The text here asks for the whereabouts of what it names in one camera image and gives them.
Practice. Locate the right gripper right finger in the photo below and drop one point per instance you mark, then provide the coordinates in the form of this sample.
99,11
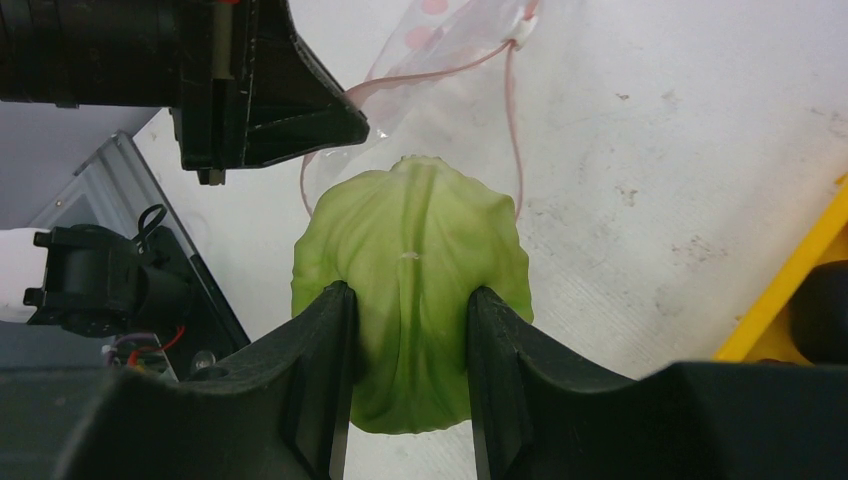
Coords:
542,411

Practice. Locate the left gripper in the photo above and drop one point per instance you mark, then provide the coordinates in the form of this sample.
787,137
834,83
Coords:
188,56

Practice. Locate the purple toy eggplant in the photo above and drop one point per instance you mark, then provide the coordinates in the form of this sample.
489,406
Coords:
818,314

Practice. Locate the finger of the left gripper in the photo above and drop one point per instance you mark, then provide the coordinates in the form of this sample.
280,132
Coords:
296,106

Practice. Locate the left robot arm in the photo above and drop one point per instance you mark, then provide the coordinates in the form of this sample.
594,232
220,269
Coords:
91,273

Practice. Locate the yellow plastic tray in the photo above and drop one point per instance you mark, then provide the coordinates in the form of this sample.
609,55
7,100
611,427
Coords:
762,333

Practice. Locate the aluminium frame rail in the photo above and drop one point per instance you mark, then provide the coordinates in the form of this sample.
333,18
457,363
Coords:
111,188

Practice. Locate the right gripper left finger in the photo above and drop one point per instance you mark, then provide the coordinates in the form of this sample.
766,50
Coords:
276,409

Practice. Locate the clear zip top bag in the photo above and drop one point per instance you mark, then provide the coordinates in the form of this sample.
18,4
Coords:
442,86

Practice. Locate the green toy cabbage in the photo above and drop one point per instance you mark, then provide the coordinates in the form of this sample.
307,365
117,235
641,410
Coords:
413,242

